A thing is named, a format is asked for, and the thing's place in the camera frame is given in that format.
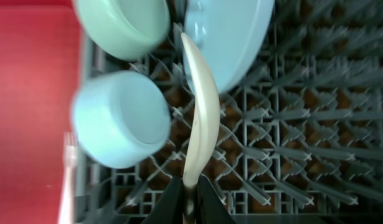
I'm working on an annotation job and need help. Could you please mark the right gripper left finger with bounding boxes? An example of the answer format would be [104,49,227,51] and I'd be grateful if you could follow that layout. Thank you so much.
[142,177,184,224]

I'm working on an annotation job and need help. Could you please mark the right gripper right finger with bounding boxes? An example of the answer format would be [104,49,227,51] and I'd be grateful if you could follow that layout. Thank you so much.
[196,175,235,224]

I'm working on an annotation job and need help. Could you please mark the white plastic spoon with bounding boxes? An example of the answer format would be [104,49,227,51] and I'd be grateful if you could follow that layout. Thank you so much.
[181,32,220,189]

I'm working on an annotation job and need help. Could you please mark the light blue bowl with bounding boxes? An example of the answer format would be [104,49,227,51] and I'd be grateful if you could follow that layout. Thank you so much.
[71,70,171,169]

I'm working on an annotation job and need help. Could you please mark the light blue plate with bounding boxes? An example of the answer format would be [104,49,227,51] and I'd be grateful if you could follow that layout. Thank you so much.
[184,0,275,93]

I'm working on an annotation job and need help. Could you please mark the green bowl with food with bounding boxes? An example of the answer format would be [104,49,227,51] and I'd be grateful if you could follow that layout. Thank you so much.
[72,0,170,60]

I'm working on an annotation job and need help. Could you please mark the grey dishwasher rack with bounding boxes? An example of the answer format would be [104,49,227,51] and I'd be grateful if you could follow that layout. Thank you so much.
[75,0,383,223]

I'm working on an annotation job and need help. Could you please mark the white plastic fork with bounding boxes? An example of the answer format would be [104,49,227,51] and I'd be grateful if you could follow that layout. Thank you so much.
[57,132,78,224]

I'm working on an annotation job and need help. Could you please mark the red serving tray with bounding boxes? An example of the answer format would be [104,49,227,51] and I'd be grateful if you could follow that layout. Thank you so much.
[0,1,80,223]

